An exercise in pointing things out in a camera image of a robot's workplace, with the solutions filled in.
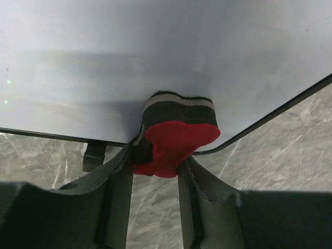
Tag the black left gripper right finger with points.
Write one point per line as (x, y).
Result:
(216, 215)

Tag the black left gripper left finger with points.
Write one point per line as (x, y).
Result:
(90, 212)

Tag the red bone-shaped eraser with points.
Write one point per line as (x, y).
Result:
(173, 128)

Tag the small white whiteboard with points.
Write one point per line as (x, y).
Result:
(82, 70)

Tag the black whiteboard stand foot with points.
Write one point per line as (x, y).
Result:
(94, 156)

